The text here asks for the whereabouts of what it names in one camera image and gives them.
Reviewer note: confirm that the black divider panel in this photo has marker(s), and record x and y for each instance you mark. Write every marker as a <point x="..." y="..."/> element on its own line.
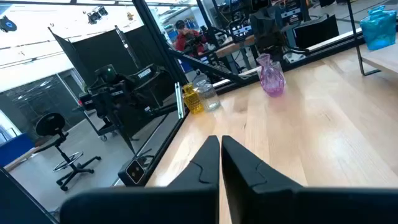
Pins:
<point x="102" y="53"/>

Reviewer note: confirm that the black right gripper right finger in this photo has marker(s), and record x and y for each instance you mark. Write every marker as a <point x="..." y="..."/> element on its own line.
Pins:
<point x="264" y="202"/>

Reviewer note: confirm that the small teal glass jar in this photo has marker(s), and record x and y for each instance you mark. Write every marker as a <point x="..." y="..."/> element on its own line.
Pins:
<point x="379" y="29"/>

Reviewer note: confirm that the person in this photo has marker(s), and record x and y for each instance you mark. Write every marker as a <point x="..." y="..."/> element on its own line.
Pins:
<point x="186" y="39"/>

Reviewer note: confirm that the black office stool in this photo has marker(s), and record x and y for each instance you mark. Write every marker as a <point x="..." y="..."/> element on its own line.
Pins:
<point x="51" y="124"/>

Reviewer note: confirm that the blue bin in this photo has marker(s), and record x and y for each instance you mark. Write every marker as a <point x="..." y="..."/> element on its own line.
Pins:
<point x="15" y="149"/>

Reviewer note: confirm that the yellow diamond-textured glass bottle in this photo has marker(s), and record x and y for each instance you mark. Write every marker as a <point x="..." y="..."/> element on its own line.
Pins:
<point x="192" y="99"/>

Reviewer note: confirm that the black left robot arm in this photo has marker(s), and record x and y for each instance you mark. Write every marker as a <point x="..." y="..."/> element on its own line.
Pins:
<point x="265" y="28"/>

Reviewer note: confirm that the black ceiling spotlight cluster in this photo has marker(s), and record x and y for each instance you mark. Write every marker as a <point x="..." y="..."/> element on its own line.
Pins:
<point x="97" y="14"/>

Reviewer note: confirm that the black computer monitor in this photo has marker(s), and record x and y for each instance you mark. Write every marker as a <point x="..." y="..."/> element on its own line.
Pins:
<point x="315" y="31"/>

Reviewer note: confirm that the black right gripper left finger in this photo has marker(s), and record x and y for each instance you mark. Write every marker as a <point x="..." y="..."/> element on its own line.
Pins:
<point x="186" y="205"/>

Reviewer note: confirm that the pink swirl glass vase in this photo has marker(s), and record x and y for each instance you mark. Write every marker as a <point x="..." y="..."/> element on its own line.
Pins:
<point x="271" y="79"/>

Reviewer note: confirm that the black background robot station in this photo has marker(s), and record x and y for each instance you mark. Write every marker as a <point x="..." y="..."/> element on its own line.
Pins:
<point x="130" y="90"/>

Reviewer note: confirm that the black table-level camera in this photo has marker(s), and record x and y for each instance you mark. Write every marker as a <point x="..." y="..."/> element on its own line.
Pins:
<point x="135" y="171"/>

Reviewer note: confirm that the silver aluminium profile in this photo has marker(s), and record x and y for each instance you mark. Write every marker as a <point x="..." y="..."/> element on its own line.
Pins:
<point x="178" y="99"/>

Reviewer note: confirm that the wooden shelf with black frame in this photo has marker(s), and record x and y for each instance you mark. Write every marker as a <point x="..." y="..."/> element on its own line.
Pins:
<point x="384" y="60"/>

